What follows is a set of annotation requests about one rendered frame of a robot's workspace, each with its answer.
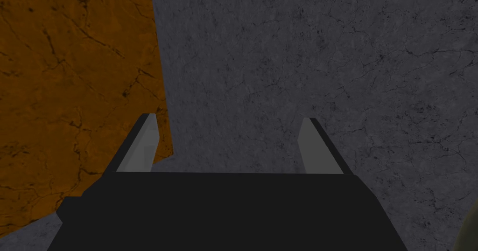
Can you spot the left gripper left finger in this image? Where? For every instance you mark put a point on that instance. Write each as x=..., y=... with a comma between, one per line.
x=140, y=150

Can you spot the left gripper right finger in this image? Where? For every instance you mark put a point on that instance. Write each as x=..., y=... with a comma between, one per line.
x=319, y=154

